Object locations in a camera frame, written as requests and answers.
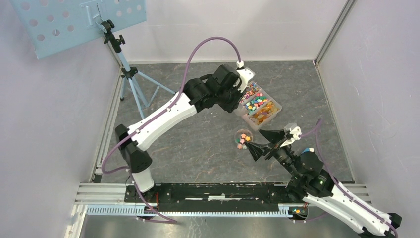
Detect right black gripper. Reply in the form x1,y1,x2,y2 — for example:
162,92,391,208
243,129,302,179

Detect small clear glass jar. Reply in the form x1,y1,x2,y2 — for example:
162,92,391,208
234,129,253,150

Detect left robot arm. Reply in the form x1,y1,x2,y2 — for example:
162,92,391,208
114,64,255,202

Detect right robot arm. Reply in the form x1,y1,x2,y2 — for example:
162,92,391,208
244,123,402,238

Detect clear compartment candy box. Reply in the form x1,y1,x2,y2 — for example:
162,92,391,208
234,81,282,131

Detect blue white small block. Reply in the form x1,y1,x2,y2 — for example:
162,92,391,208
302,148,315,153

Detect light blue music stand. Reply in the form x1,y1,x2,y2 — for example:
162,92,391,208
11,0,175,117

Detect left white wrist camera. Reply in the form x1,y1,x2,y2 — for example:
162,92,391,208
236,61,255,93

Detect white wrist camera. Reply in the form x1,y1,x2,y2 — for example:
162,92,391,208
236,61,255,93
280,123,302,147

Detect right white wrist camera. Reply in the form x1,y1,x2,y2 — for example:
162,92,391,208
280,123,302,147

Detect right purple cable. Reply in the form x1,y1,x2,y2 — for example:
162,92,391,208
298,118,398,238

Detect purple cable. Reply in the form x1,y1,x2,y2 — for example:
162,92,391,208
101,36,243,225
298,118,398,238

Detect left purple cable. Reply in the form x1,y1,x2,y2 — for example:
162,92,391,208
101,36,243,225

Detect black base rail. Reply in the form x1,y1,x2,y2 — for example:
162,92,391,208
124,182,309,220

